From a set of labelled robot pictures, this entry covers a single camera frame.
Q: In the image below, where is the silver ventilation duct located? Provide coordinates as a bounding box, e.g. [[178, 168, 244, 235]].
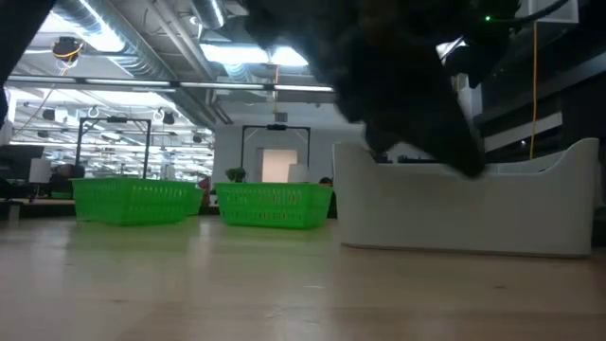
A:
[[54, 0, 226, 130]]

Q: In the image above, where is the black ceiling cable reel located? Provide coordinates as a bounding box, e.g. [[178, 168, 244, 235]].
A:
[[50, 36, 85, 63]]

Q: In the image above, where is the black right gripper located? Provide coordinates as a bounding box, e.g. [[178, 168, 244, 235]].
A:
[[330, 27, 488, 180]]

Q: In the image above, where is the green plastic slotted basket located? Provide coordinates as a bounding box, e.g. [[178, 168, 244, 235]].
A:
[[70, 176, 205, 227], [214, 181, 334, 231]]

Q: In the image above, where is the white lampshade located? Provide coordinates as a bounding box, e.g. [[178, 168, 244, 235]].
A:
[[28, 157, 53, 185]]

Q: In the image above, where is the long ceiling light bar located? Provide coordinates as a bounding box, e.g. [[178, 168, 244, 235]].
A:
[[4, 75, 335, 94]]

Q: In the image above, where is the light grey plastic bin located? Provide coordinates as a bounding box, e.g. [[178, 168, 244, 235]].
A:
[[332, 136, 601, 260]]

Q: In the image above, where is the hanging yellow cable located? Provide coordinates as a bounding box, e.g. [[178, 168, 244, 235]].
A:
[[528, 21, 540, 160]]

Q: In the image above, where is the white ceiling box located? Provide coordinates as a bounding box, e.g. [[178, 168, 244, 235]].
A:
[[515, 0, 580, 25]]

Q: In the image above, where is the background desk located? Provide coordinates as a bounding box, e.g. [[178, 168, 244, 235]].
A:
[[0, 197, 77, 221]]

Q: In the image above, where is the white board panel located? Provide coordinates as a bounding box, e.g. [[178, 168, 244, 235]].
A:
[[260, 148, 299, 184]]

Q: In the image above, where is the black background rig frame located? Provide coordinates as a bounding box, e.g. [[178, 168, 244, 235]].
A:
[[75, 116, 153, 181], [241, 123, 312, 170]]

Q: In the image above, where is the small potted plant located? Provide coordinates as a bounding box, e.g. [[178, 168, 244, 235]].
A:
[[223, 166, 248, 185]]

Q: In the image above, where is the dark monitor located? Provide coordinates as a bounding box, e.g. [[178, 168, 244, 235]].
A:
[[0, 144, 45, 182]]

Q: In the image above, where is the person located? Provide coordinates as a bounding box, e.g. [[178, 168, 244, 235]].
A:
[[197, 174, 213, 208], [48, 162, 87, 199], [317, 176, 339, 220]]

